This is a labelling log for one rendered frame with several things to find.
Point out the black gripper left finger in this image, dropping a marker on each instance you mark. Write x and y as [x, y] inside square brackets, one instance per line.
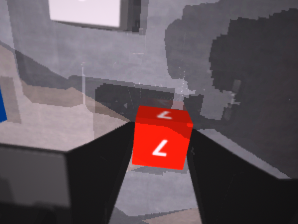
[80, 186]

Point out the red block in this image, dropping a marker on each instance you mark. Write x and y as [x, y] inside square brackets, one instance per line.
[161, 137]

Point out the blue block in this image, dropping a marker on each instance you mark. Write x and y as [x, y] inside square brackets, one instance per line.
[3, 116]

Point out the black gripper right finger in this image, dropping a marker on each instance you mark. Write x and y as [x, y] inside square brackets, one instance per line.
[229, 190]

